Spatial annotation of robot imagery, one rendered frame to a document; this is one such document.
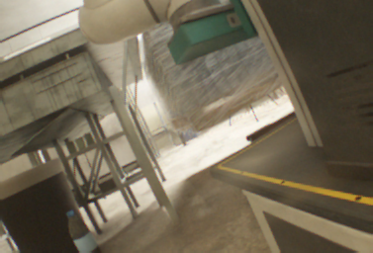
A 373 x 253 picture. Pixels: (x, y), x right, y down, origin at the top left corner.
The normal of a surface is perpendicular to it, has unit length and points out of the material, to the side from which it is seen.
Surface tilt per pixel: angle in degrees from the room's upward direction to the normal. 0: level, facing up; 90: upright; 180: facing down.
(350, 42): 90
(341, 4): 90
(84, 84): 90
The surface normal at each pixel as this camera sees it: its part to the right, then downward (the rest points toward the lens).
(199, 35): 0.29, -0.15
